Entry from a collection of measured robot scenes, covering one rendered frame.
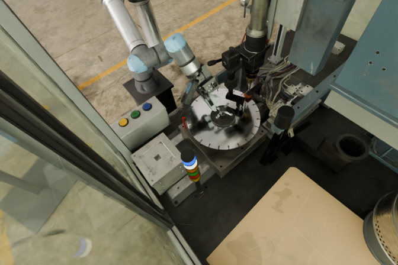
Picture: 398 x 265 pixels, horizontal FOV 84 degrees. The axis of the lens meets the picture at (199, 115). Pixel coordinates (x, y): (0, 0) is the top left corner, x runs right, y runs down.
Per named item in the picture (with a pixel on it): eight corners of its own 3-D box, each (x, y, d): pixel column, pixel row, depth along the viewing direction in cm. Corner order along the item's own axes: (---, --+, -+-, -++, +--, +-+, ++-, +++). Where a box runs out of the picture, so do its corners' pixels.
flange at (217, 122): (233, 128, 96) (233, 125, 94) (208, 125, 99) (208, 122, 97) (236, 107, 102) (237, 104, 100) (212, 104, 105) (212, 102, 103)
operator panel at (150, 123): (129, 153, 118) (117, 140, 105) (119, 139, 123) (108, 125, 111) (172, 123, 126) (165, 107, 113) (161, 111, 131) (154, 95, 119)
